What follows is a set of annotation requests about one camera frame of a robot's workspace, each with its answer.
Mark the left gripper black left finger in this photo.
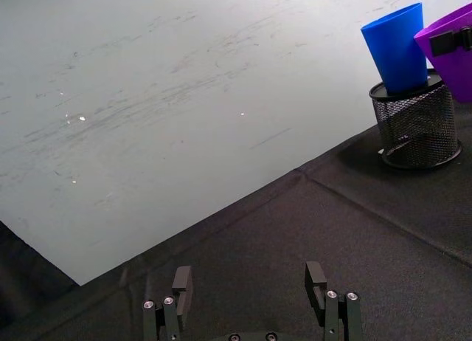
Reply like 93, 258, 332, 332
142, 265, 194, 341

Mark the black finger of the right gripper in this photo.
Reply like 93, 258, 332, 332
428, 26, 472, 58

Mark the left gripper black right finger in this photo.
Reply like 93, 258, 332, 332
304, 261, 364, 341

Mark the purple plastic cup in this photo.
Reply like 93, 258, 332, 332
413, 2, 472, 103

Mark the blue plastic cup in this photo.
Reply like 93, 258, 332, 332
360, 1, 429, 95

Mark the black table cloth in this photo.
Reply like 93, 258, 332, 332
0, 97, 472, 341

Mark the black wire mesh holder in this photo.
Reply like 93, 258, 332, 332
368, 68, 463, 171

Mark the plain pale wall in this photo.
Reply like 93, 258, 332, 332
0, 0, 472, 286

